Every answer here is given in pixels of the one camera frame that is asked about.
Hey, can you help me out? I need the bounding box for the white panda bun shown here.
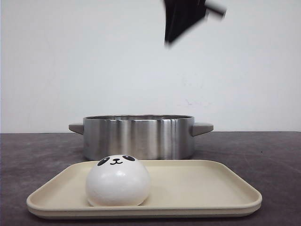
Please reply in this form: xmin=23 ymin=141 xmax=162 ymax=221
xmin=85 ymin=154 xmax=151 ymax=206

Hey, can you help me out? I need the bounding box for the beige plastic tray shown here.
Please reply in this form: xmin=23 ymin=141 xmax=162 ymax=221
xmin=26 ymin=160 xmax=262 ymax=219

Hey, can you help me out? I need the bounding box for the stainless steel steamer pot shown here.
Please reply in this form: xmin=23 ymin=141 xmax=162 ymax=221
xmin=69 ymin=114 xmax=214 ymax=161

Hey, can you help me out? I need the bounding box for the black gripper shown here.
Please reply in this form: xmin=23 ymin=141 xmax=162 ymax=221
xmin=164 ymin=0 xmax=226 ymax=46

